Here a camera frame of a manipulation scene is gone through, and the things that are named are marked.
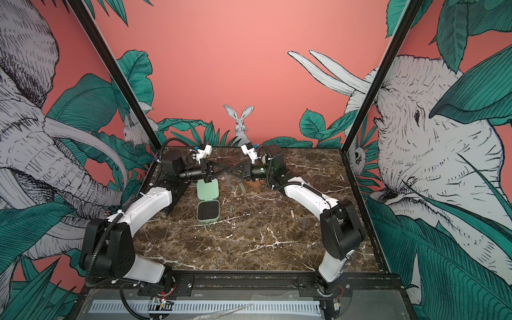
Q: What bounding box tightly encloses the brown clipper case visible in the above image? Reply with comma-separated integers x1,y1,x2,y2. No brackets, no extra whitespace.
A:
247,179,269,189

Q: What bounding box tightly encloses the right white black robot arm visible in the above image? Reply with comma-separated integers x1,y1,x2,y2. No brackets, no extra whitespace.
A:
227,143,365,284

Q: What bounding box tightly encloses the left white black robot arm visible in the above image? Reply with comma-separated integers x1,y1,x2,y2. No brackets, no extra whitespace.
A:
79,141,227,287

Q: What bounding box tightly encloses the mint green clipper case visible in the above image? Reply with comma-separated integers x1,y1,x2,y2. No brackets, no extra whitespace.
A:
196,179,220,223

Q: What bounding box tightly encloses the white perforated strip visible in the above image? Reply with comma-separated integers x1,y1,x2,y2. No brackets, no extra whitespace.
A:
87,299,323,315

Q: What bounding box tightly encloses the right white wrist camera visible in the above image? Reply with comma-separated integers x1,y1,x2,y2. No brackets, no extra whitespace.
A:
241,143,259,164

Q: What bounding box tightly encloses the black aluminium front rail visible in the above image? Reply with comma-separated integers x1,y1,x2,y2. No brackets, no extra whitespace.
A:
79,270,405,299

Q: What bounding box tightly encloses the left black frame post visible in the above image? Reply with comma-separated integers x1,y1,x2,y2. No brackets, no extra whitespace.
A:
67,0,161,150

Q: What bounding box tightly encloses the black frame post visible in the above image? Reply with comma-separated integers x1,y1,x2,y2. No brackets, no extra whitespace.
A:
67,0,161,150
340,0,423,155

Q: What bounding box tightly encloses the right black frame post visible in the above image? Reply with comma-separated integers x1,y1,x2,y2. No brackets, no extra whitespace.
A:
340,0,423,155

